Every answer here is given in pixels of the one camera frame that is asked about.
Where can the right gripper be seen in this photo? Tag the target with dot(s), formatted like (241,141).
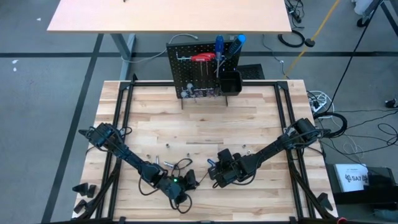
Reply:
(233,168)

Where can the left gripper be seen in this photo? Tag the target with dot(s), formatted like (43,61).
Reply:
(172,186)

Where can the black metal pegboard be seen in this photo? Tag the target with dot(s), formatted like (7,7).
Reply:
(186,74)

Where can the clear blue Husky screwdriver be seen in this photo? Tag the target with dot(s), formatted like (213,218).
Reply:
(219,46)

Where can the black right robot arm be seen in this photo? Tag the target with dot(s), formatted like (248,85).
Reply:
(280,144)

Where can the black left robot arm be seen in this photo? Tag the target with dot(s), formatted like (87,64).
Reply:
(124,152)

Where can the black safety glasses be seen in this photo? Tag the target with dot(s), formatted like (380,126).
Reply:
(180,163)

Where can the silver ratchet extension bar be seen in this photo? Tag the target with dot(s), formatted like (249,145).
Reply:
(169,164)

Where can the black plastic pegboard bin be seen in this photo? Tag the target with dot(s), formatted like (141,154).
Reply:
(230,83)

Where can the black perforated floor plate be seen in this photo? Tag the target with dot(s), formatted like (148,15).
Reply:
(253,72)

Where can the red button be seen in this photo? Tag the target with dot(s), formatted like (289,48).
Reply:
(342,220)

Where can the white printed booklet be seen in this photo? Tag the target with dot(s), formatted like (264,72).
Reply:
(349,177)

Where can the black equipment case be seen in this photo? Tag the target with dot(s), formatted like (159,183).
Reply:
(367,196)

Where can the black round puck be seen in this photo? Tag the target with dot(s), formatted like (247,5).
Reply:
(310,42)

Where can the light wood desk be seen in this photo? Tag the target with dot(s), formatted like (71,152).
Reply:
(171,15)

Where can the small black floor device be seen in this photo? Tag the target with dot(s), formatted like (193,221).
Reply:
(392,103)

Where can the black caster wheel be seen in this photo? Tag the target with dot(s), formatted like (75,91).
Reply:
(362,22)

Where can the white round container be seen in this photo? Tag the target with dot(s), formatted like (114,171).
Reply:
(363,6)

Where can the black plastic bracket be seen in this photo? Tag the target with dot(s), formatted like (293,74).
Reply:
(325,201)
(81,188)
(80,206)
(92,191)

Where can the black aluminium table frame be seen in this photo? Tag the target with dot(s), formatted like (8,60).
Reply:
(149,83)

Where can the silver hook rail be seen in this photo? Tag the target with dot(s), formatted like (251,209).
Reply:
(182,57)

